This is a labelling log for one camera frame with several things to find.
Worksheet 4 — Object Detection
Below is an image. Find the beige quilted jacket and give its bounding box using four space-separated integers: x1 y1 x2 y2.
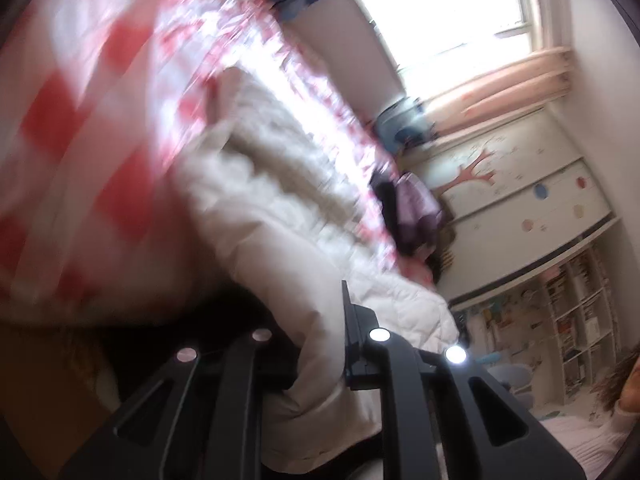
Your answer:
175 65 461 476

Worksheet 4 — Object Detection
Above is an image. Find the window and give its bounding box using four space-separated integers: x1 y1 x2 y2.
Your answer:
350 0 538 106

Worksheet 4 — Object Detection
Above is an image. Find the peach and blue curtain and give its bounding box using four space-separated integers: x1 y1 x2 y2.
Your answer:
372 45 573 153

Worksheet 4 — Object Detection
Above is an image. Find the person in white top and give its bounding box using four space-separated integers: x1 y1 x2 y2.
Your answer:
542 400 638 480

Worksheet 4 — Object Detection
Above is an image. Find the white wardrobe with tree decoration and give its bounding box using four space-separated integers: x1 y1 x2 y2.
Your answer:
400 105 618 306

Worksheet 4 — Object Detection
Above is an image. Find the purple and black jacket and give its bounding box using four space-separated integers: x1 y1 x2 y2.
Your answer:
372 170 446 256

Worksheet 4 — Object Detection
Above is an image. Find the blue chair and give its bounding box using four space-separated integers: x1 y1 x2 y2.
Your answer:
487 362 536 406

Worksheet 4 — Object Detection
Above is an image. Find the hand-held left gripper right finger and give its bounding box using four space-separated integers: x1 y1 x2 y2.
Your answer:
341 280 587 480

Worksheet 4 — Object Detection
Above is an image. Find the person's hair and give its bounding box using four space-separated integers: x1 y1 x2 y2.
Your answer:
597 347 640 413

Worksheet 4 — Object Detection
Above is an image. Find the white bookshelf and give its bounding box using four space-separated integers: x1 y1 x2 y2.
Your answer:
452 240 626 401

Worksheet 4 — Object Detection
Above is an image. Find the bed with checked plastic sheet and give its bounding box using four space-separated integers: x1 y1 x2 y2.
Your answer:
0 0 436 331

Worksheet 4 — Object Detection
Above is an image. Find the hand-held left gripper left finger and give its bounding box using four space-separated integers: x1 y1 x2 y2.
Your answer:
57 327 281 480

